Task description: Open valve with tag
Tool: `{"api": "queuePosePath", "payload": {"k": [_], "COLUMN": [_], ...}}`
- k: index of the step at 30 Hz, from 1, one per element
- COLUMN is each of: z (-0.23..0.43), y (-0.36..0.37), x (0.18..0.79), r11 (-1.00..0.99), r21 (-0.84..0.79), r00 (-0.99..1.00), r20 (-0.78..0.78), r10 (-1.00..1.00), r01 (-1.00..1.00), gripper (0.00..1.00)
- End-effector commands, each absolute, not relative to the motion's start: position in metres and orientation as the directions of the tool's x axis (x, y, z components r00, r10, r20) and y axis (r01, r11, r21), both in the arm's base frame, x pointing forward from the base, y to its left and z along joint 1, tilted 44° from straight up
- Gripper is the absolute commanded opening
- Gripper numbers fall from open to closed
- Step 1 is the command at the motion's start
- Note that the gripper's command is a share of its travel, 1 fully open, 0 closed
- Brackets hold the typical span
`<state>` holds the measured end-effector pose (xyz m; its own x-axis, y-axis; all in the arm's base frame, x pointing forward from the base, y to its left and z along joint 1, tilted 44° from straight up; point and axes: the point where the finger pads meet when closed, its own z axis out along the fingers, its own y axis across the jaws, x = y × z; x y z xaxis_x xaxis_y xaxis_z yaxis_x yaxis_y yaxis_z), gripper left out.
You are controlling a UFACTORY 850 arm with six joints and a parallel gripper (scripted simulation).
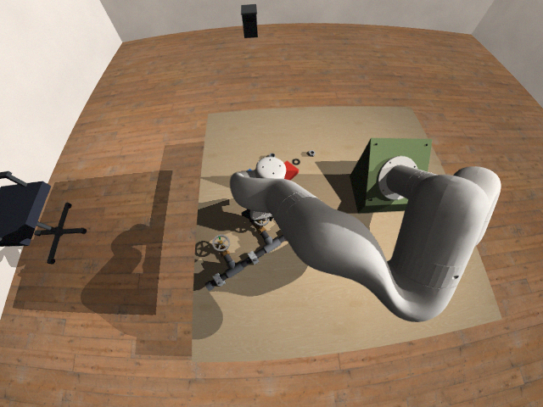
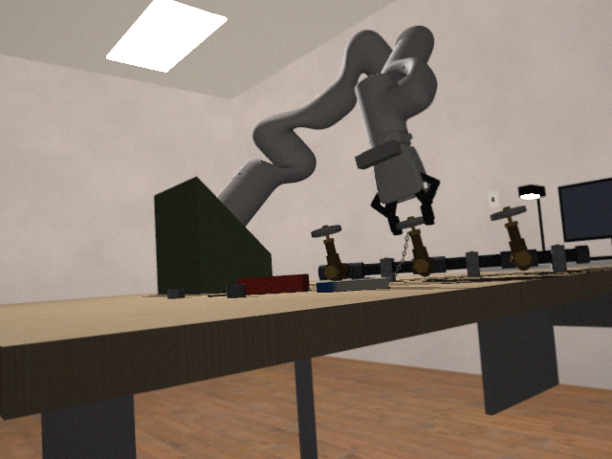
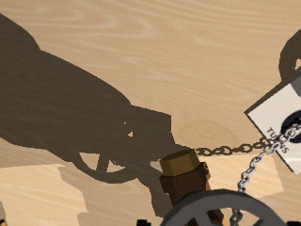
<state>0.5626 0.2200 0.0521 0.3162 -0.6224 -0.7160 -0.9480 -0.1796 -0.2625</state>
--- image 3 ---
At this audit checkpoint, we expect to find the grey t-shaped pipe manifold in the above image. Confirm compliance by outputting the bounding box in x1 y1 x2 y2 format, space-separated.
159 149 288 226

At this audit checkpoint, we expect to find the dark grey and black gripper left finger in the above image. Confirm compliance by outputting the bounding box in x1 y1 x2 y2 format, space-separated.
136 219 151 226

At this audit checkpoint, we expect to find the white square tag on silver chain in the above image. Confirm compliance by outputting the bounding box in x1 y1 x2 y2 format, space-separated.
237 74 301 193

